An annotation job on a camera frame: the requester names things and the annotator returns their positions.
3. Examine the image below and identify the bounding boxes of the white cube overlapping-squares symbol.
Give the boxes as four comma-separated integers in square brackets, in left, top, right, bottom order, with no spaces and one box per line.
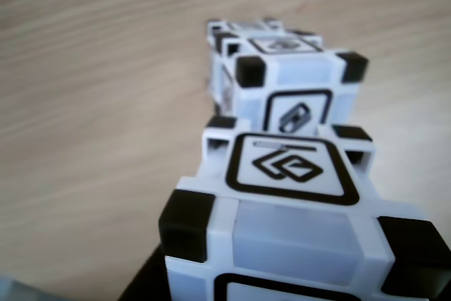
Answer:
[158,124,451,301]

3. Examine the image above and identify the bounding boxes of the white cube zigzag-diamond symbol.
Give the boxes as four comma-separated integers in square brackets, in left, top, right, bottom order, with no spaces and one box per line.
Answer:
[213,31,370,136]

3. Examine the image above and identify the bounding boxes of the white cube crossed-shape symbol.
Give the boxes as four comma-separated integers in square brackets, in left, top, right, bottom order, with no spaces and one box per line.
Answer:
[205,17,283,115]

